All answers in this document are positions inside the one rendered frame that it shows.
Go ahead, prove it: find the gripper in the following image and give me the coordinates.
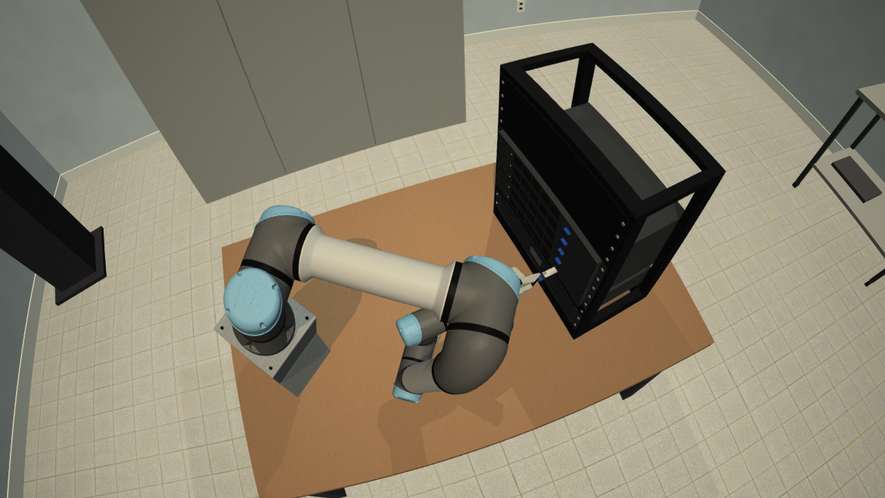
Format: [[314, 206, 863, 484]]
[[511, 267, 540, 297]]

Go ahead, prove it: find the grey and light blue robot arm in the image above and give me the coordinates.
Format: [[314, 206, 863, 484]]
[[223, 205, 521, 403]]

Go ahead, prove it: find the black server rack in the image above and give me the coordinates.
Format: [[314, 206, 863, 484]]
[[494, 43, 726, 340]]

